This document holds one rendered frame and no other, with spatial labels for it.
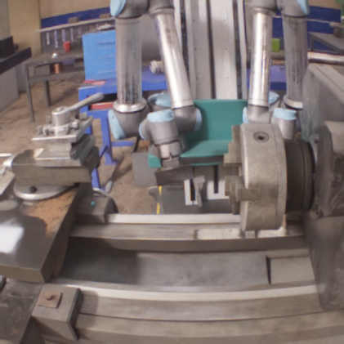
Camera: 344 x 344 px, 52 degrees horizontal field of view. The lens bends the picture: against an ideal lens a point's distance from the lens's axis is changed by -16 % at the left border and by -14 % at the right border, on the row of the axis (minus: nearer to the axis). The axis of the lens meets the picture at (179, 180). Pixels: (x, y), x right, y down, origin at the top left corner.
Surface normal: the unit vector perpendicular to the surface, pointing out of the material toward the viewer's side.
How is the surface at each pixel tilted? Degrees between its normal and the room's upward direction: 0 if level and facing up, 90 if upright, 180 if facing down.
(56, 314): 0
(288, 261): 0
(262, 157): 41
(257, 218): 106
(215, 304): 0
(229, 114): 90
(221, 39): 90
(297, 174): 56
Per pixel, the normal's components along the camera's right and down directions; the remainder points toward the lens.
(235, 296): -0.09, -0.21
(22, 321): -0.05, -0.87
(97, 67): -0.07, 0.50
